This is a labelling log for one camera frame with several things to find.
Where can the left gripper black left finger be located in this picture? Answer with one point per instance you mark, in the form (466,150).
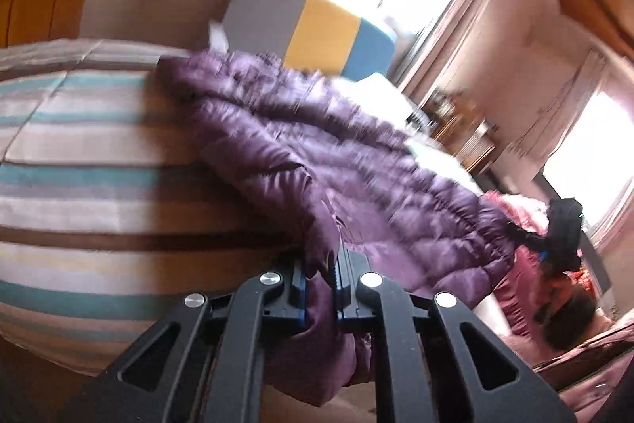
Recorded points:
(288,309)

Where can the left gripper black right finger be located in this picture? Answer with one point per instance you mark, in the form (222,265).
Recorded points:
(348,269)

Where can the purple quilted puffer jacket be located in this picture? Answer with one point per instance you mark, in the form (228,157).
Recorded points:
(334,178)

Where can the right hand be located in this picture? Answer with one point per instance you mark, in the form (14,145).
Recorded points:
(552,291)

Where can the wooden side table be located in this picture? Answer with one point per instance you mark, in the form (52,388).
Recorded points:
(461,128)

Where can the white pillow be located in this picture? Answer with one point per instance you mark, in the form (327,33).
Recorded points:
(376,96)

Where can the striped bed sheet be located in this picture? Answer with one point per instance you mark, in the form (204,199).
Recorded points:
(108,219)

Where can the grey yellow blue headboard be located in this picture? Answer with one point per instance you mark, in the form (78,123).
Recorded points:
(311,35)

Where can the pink patterned curtain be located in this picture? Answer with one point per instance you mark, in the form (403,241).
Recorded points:
(526,65)

